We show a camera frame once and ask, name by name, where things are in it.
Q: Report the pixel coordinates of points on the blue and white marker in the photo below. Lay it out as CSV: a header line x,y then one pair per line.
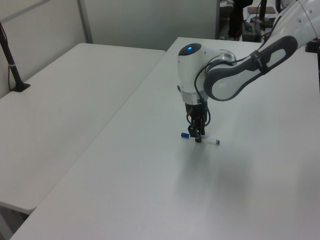
x,y
212,141

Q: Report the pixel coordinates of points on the black upright stand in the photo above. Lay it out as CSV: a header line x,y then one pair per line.
x,y
236,18

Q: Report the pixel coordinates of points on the black monitor stand pole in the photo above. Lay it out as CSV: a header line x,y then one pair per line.
x,y
263,8

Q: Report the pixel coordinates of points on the gray partition frame post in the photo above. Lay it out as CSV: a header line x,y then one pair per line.
x,y
85,22

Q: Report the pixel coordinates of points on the white folding table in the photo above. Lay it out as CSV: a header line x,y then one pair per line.
x,y
62,112

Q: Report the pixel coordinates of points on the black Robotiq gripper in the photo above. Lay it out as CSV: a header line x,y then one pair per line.
x,y
196,110

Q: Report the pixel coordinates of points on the black pole with plate base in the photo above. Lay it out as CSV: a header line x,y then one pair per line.
x,y
11,66

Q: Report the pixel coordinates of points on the brown desk pad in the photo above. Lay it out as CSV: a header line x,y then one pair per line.
x,y
253,10

